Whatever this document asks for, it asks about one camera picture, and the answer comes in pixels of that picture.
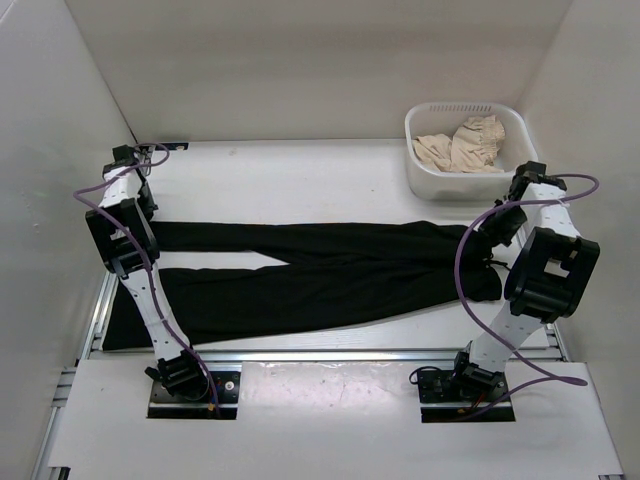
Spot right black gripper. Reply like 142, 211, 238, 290
474, 199, 528, 250

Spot black trousers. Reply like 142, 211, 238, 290
99, 219, 504, 352

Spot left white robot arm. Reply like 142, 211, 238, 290
73, 145, 216, 403

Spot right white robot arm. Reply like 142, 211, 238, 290
449, 161, 600, 400

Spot small dark label tag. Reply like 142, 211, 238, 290
164, 142, 189, 151

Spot beige garment in basket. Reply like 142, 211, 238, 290
412, 115, 506, 174

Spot white plastic basket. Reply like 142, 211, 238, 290
404, 102, 538, 201

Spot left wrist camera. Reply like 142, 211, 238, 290
102, 145, 143, 180

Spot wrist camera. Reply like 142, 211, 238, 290
506, 161, 567, 201
102, 145, 143, 180

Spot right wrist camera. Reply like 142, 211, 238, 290
506, 161, 567, 201

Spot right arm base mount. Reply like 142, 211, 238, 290
408, 366, 516, 424

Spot aluminium front rail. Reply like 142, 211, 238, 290
201, 349, 457, 363

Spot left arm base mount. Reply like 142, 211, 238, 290
147, 364, 242, 420

